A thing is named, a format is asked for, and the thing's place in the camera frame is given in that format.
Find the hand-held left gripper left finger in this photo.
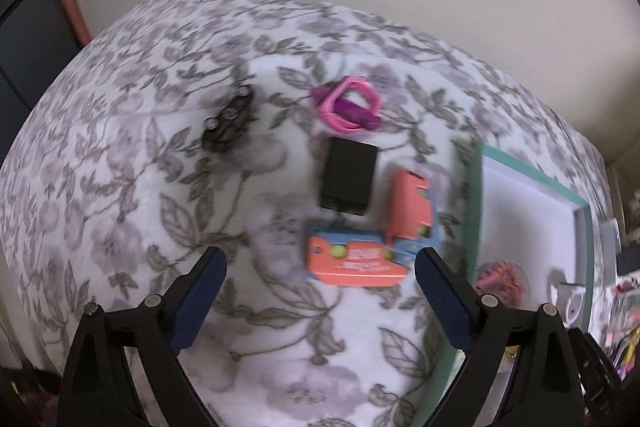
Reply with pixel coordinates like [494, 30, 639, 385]
[60, 246, 228, 427]

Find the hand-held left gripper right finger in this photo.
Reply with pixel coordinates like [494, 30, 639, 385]
[415, 247, 583, 427]

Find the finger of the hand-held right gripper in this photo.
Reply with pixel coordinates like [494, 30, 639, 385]
[566, 326, 626, 414]

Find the clear round hair-tie container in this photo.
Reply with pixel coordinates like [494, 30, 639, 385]
[475, 261, 531, 308]

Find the white plastic holder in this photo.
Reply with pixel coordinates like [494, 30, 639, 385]
[550, 282, 586, 323]

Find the small salmon blue box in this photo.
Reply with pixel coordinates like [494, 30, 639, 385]
[385, 168, 443, 253]

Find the long salmon eraser box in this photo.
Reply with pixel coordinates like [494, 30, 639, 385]
[306, 229, 408, 288]

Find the teal white box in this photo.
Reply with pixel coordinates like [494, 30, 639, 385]
[410, 143, 596, 427]

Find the black charger plug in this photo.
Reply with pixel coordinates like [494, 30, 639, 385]
[319, 137, 379, 217]

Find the black toy car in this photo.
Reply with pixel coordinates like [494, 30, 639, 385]
[202, 84, 256, 152]

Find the pink purple toy watch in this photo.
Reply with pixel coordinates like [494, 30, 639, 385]
[310, 77, 383, 132]

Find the purple lighter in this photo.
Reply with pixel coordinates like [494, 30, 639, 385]
[327, 99, 382, 128]

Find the black small device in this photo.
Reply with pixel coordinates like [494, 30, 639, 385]
[616, 247, 640, 275]

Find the floral grey white blanket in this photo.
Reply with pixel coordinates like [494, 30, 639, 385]
[0, 0, 608, 427]

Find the white power bank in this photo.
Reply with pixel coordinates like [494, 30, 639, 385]
[600, 217, 623, 258]

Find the dark cabinet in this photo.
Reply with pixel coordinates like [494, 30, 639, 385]
[0, 0, 83, 162]

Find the salmon board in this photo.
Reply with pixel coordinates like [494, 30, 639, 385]
[51, 0, 92, 48]

